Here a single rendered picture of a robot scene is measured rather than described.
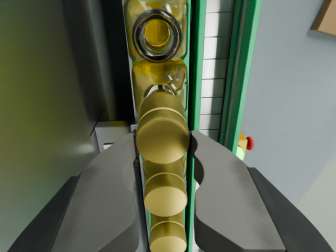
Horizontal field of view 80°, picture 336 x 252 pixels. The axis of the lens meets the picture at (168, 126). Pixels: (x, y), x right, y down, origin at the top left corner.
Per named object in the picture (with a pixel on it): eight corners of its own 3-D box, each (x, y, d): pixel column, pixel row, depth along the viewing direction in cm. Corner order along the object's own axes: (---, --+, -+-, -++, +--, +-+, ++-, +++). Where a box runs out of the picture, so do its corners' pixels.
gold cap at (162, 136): (137, 92, 15) (130, 118, 11) (184, 90, 15) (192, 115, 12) (141, 133, 17) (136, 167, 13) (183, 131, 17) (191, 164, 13)
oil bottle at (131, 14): (139, 6, 33) (116, -9, 15) (173, 5, 34) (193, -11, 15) (142, 42, 36) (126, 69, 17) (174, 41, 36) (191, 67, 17)
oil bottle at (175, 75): (142, 43, 36) (126, 70, 17) (174, 42, 36) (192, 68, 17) (145, 74, 39) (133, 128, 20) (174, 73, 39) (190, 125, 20)
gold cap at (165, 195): (144, 151, 18) (140, 187, 15) (182, 149, 19) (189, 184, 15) (147, 180, 20) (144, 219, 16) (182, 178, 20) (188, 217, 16)
